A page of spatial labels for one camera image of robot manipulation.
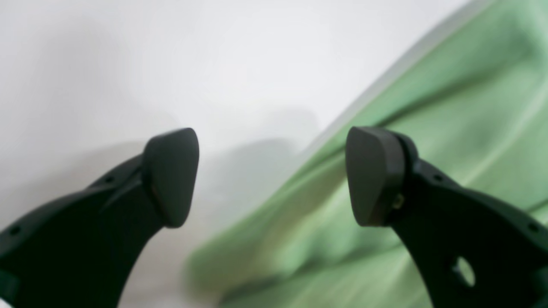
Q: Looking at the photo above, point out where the green T-shirt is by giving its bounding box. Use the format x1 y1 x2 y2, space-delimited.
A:
185 0 547 308

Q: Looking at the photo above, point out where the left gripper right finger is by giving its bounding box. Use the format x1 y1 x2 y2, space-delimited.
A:
345 127 548 308

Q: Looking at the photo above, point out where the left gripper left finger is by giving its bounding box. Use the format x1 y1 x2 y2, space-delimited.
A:
0 128 199 308

